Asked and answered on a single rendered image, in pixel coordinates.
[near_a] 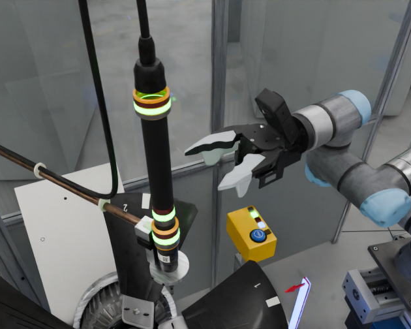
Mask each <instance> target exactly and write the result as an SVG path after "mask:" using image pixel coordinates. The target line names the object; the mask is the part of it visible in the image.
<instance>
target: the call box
mask: <svg viewBox="0 0 411 329"><path fill-rule="evenodd" d="M250 207H253V209H254V211H252V212H256V213H257V214H258V216H257V217H259V218H261V220H262V221H260V222H258V223H261V222H263V223H264V224H265V227H262V228H260V227H259V226H258V223H257V222H256V221H255V220H254V218H256V217H252V215H251V213H252V212H249V211H248V209H247V208H250ZM256 229H261V230H262V231H264V230H266V229H269V227H268V226H267V225H266V223H265V221H264V220H263V219H262V217H261V216H260V214H259V213H258V212H257V210H256V209H255V207H254V206H249V207H246V208H243V209H240V210H237V211H233V212H231V213H228V214H227V224H226V231H227V233H228V234H229V236H230V237H231V239H232V241H233V242H234V244H235V246H236V247H237V249H238V251H239V252H240V254H241V256H242V257H243V259H244V261H245V262H247V261H248V260H254V261H256V262H259V261H261V260H264V259H267V258H269V257H272V256H273V255H274V253H275V247H276V243H277V239H276V237H275V235H274V234H273V233H272V232H271V234H268V235H266V233H265V232H264V233H265V238H264V239H263V240H262V241H256V240H254V239H253V238H252V232H253V231H254V230H256ZM270 231H271V230H270Z"/></svg>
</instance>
